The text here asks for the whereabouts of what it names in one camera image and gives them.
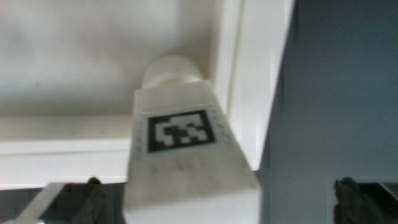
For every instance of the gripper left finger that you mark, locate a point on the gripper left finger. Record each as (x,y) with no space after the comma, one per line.
(76,203)

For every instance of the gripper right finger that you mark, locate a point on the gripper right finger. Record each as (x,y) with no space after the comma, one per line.
(367,202)

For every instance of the white leg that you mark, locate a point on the white leg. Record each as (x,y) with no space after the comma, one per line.
(193,185)

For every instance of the white square table top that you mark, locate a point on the white square table top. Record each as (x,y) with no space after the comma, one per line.
(79,45)

